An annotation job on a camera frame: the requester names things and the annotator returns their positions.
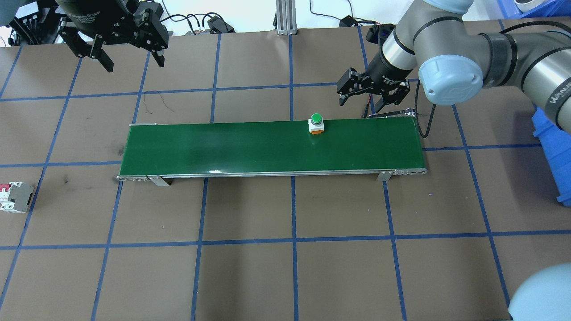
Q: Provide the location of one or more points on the green push button white base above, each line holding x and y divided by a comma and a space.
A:
316, 125

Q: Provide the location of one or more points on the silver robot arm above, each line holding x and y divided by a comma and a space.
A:
450, 76

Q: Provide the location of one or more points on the small black controller box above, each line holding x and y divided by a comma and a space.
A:
348, 21

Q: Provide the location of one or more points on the small black plug adapter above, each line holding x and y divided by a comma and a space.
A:
221, 24

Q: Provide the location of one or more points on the black device white label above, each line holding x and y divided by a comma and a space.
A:
26, 11

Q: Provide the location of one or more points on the green conveyor belt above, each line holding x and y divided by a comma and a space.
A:
245, 147

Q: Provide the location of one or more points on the white printed mug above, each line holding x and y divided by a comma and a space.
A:
531, 4

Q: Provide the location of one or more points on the grey white circuit breaker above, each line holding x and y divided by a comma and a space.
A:
17, 197

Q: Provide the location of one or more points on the blue open-front bin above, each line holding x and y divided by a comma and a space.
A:
557, 165

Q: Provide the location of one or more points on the blue storage bin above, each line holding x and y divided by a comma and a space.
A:
557, 9

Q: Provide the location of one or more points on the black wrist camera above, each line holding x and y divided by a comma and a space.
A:
379, 34

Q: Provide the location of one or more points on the aluminium extrusion post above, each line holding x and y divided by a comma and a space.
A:
286, 18

